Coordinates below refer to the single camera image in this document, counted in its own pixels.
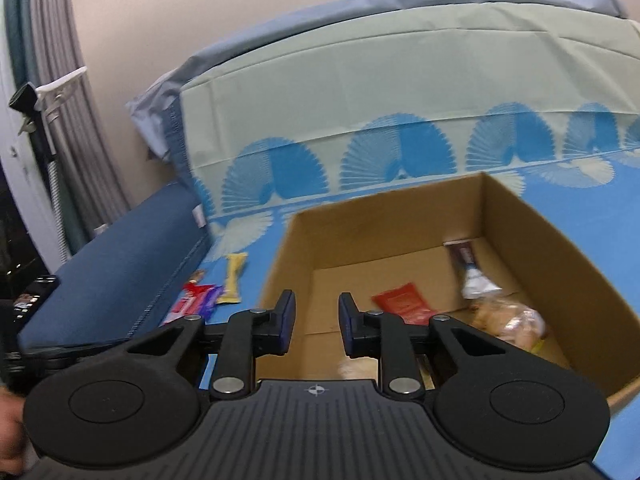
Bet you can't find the black camera stand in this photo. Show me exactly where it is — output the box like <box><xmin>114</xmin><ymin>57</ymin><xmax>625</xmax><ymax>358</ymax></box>
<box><xmin>8</xmin><ymin>83</ymin><xmax>63</xmax><ymax>261</ymax></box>

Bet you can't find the white plastic clip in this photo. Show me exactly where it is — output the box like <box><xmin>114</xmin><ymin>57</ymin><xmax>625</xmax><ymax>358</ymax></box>
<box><xmin>34</xmin><ymin>66</ymin><xmax>89</xmax><ymax>113</ymax></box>

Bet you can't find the person's left hand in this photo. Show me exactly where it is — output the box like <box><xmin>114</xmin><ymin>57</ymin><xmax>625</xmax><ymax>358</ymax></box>
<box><xmin>0</xmin><ymin>391</ymin><xmax>27</xmax><ymax>478</ymax></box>

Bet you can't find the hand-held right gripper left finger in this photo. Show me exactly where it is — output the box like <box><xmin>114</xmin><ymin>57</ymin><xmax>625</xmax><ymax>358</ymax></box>
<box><xmin>125</xmin><ymin>289</ymin><xmax>297</xmax><ymax>401</ymax></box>

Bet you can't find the blue fan-print cloth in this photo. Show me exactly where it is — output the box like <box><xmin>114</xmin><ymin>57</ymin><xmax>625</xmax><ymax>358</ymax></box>
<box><xmin>177</xmin><ymin>0</ymin><xmax>640</xmax><ymax>411</ymax></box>

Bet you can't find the clear bag of round cookies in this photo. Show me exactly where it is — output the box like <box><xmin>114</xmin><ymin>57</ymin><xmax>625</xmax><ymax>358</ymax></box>
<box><xmin>470</xmin><ymin>297</ymin><xmax>549</xmax><ymax>356</ymax></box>

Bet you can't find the red and white snack packet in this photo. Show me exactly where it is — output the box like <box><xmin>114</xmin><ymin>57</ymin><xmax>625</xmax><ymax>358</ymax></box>
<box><xmin>161</xmin><ymin>280</ymin><xmax>215</xmax><ymax>327</ymax></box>

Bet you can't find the brown and silver snack wrapper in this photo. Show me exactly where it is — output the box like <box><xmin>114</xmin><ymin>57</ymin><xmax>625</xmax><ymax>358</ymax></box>
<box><xmin>443</xmin><ymin>239</ymin><xmax>504</xmax><ymax>301</ymax></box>

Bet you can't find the red flat snack packet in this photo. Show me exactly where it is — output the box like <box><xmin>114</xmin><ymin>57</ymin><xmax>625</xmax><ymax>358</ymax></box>
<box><xmin>372</xmin><ymin>282</ymin><xmax>442</xmax><ymax>327</ymax></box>

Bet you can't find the grey pleated curtain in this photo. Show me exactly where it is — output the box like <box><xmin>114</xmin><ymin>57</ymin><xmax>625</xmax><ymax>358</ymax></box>
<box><xmin>2</xmin><ymin>0</ymin><xmax>132</xmax><ymax>261</ymax></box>

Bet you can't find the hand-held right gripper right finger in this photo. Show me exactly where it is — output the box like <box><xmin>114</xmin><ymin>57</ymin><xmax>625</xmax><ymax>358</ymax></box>
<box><xmin>338</xmin><ymin>292</ymin><xmax>507</xmax><ymax>401</ymax></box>

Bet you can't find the brown cardboard box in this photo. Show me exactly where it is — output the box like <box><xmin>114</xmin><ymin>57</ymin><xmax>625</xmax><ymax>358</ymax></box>
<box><xmin>255</xmin><ymin>172</ymin><xmax>640</xmax><ymax>415</ymax></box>

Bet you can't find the yellow snack bar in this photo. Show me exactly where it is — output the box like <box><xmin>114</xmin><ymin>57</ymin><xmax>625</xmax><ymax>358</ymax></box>
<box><xmin>217</xmin><ymin>253</ymin><xmax>249</xmax><ymax>305</ymax></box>

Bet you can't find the purple snack packet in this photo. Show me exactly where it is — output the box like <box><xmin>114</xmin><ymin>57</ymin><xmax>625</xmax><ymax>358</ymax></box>
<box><xmin>199</xmin><ymin>285</ymin><xmax>224</xmax><ymax>319</ymax></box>

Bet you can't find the fan-patterned covered cushion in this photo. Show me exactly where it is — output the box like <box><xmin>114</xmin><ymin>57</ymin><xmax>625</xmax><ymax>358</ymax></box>
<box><xmin>125</xmin><ymin>0</ymin><xmax>632</xmax><ymax>163</ymax></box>

